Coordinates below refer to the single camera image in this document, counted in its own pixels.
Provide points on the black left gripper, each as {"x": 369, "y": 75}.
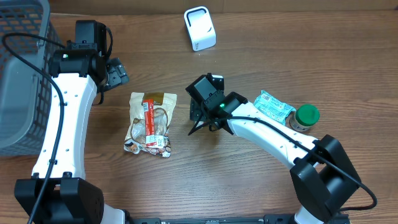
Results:
{"x": 117, "y": 74}

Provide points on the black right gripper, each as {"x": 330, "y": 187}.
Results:
{"x": 199, "y": 114}

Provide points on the white brown snack wrapper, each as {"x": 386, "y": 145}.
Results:
{"x": 135, "y": 140}

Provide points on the teal wipes packet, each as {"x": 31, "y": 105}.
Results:
{"x": 273, "y": 108}

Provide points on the red white snack bar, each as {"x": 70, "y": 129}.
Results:
{"x": 148, "y": 106}

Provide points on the green lid glass jar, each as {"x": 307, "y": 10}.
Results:
{"x": 304, "y": 118}

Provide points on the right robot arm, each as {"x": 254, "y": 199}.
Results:
{"x": 323, "y": 176}

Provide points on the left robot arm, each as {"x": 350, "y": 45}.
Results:
{"x": 57, "y": 191}

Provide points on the white barcode scanner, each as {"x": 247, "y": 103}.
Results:
{"x": 200, "y": 28}

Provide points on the grey plastic mesh basket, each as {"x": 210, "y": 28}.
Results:
{"x": 25, "y": 94}

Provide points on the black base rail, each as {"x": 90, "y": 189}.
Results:
{"x": 266, "y": 219}

